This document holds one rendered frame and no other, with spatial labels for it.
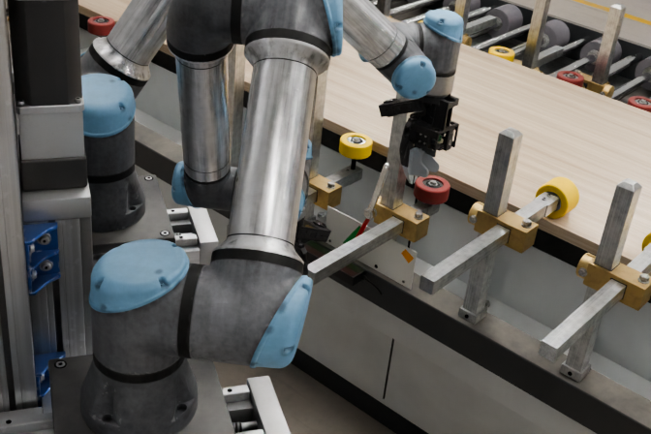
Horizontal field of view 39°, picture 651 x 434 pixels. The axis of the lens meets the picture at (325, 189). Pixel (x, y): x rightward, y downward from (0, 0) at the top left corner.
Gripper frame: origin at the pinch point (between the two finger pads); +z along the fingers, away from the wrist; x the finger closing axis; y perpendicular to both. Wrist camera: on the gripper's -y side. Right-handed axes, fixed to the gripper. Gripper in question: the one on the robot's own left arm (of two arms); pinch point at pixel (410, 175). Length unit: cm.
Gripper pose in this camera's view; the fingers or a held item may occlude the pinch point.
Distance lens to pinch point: 190.6
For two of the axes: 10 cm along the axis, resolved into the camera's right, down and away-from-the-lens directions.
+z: -0.9, 8.6, 5.0
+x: 6.7, -3.2, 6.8
